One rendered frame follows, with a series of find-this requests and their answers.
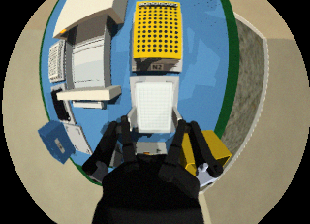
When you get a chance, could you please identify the grey box with green button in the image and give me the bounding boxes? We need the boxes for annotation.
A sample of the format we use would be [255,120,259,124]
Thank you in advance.
[109,144,123,168]

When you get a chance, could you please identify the yellow open-top bin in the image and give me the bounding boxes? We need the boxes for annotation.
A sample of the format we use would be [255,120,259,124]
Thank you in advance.
[178,130,231,176]

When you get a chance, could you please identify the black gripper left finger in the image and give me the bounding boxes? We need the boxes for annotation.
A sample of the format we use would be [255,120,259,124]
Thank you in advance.
[82,106,141,183]

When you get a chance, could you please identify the clear plastic plate lid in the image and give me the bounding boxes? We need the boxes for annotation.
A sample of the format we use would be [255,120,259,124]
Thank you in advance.
[135,83,174,133]

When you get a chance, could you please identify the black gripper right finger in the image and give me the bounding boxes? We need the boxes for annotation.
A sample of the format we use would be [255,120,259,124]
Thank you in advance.
[158,106,224,187]

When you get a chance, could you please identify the black multi-well plate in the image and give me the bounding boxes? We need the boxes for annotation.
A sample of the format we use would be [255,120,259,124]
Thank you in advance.
[50,89,71,121]

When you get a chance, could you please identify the blue bench mat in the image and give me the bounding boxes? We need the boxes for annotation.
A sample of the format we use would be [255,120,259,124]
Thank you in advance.
[41,0,229,152]

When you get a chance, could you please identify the blue open-top bin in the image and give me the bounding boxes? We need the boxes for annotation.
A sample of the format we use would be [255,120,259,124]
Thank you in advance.
[38,120,75,164]

